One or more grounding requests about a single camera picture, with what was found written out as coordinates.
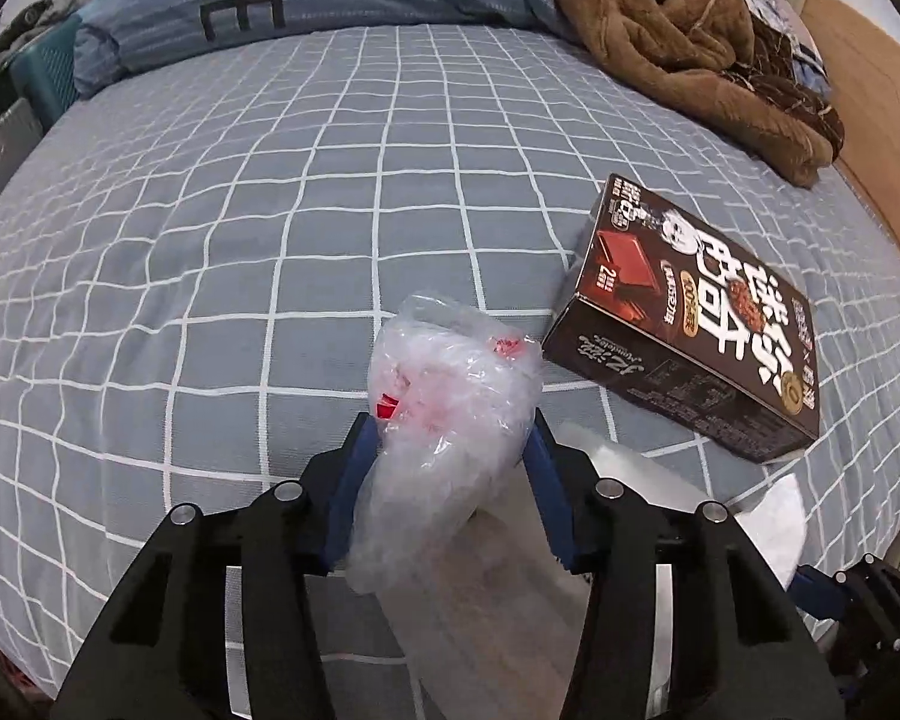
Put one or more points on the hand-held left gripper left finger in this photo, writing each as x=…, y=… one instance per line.
x=345, y=510

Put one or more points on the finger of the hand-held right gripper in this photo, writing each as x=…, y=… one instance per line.
x=817, y=589

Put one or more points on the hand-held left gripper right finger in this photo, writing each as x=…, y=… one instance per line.
x=551, y=502

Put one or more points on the clear plastic bag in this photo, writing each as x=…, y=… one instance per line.
x=435, y=405

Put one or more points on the white tissue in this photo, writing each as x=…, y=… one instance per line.
x=776, y=525

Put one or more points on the clear plastic sheet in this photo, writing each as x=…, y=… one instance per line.
x=487, y=637

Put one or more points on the dark brown chocolate box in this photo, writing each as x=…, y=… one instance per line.
x=705, y=300

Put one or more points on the grey checked bed sheet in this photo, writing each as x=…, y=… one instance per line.
x=270, y=240

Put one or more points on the brown line patterned garment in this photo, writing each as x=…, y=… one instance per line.
x=795, y=105

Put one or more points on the wooden headboard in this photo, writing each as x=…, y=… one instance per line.
x=885, y=127

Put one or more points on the brown plush blanket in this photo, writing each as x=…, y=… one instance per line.
x=645, y=15

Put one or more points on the teal plastic crate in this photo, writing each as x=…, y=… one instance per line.
x=45, y=75

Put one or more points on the blue white patterned cloth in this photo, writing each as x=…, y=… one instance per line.
x=772, y=7

